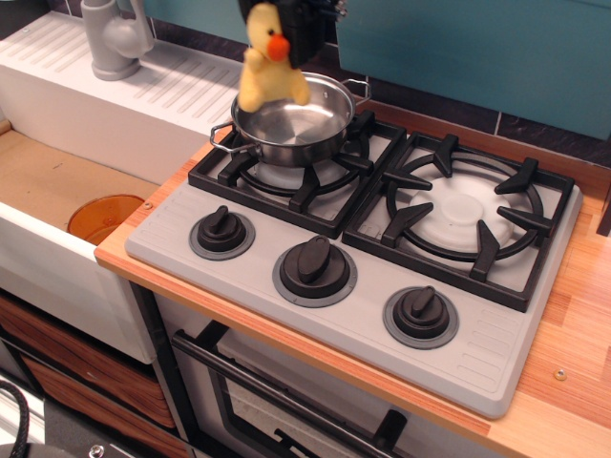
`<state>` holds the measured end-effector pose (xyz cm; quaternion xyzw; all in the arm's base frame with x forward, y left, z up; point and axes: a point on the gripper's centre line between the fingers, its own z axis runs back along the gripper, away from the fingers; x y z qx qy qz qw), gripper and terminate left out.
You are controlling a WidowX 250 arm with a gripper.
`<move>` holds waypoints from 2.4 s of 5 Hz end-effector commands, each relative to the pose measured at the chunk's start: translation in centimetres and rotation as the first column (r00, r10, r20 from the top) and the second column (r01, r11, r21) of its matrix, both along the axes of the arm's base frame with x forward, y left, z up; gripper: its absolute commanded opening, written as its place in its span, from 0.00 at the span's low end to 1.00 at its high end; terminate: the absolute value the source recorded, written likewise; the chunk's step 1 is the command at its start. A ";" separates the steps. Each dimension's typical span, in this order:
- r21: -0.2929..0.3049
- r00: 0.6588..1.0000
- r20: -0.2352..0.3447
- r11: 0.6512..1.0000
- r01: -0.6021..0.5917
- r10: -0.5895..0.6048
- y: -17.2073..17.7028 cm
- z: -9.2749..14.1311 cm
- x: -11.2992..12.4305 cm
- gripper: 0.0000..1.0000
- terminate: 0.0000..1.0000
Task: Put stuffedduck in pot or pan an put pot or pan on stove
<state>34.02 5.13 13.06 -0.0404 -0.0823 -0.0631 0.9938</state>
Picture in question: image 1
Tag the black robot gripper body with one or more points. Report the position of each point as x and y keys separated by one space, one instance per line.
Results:
x=304 y=24

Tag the yellow stuffed duck toy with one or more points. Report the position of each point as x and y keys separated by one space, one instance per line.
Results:
x=267 y=74

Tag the stainless steel pot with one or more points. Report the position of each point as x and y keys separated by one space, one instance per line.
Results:
x=283 y=133

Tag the black left stove knob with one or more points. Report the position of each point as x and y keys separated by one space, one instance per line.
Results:
x=222 y=235

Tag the black stove knob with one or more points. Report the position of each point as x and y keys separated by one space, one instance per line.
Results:
x=315 y=273
x=421 y=318
x=222 y=235

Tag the black middle stove knob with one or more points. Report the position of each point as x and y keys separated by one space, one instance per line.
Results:
x=315 y=273

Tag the grey toy stove top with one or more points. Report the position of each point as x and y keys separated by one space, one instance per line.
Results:
x=478 y=369

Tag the black right stove knob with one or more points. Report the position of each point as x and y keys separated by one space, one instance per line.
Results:
x=421 y=318

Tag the black left burner grate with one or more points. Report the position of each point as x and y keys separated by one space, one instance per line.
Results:
x=320 y=198

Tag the black burner grate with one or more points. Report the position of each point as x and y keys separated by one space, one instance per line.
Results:
x=320 y=198
x=493 y=227

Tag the grey toy faucet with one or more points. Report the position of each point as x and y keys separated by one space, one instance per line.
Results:
x=116 y=43

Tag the black right burner grate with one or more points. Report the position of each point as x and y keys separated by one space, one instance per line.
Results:
x=493 y=227

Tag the white toy sink unit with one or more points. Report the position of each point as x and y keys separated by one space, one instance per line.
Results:
x=67 y=138

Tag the orange plastic bowl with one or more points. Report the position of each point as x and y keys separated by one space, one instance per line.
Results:
x=98 y=218

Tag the wooden drawer fronts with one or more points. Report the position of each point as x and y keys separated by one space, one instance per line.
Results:
x=91 y=378

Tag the oven door with black handle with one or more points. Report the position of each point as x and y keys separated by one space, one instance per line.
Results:
x=230 y=380

